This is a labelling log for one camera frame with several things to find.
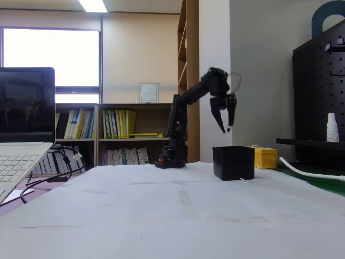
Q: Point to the green table mat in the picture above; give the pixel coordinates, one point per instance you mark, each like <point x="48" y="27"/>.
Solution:
<point x="323" y="182"/>

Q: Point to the rectangular ceiling light panel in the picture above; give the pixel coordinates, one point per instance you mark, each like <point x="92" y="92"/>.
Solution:
<point x="93" y="5"/>

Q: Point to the black pegboard stand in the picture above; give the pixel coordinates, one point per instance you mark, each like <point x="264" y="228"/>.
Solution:
<point x="318" y="94"/>

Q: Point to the small white dropper bottle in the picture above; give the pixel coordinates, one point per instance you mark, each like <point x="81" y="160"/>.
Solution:
<point x="332" y="129"/>

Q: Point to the taped white paper table cover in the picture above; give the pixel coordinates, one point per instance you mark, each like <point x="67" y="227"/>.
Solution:
<point x="172" y="229"/>

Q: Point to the black square container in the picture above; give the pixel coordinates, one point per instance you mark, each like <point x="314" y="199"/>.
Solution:
<point x="233" y="163"/>

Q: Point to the teal arch-shaped board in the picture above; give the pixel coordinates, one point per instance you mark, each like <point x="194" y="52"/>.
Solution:
<point x="316" y="19"/>

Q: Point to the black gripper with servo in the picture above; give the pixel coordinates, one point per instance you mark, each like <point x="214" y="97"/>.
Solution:
<point x="220" y="103"/>

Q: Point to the white laptop with dark screen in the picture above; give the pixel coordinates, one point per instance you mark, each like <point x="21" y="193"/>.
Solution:
<point x="27" y="108"/>

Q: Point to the window with dark frame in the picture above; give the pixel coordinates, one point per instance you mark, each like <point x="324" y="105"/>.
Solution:
<point x="67" y="54"/>

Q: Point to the wide low wooden bookshelf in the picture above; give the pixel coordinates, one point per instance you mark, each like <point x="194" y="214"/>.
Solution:
<point x="116" y="140"/>

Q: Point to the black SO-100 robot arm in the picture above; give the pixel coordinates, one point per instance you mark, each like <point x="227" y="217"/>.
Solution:
<point x="176" y="121"/>

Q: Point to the narrow low wooden bookshelf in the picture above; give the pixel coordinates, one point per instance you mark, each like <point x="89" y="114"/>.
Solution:
<point x="81" y="140"/>

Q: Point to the framed white certificate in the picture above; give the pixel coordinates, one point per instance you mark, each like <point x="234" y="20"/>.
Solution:
<point x="148" y="93"/>

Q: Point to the orange black table clamp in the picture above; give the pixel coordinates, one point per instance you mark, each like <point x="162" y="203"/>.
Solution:
<point x="161" y="160"/>

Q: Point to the tall wooden bookshelf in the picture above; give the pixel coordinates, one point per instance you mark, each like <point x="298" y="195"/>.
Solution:
<point x="192" y="40"/>

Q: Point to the yellow cardboard box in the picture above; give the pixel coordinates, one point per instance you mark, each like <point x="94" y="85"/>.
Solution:
<point x="265" y="159"/>

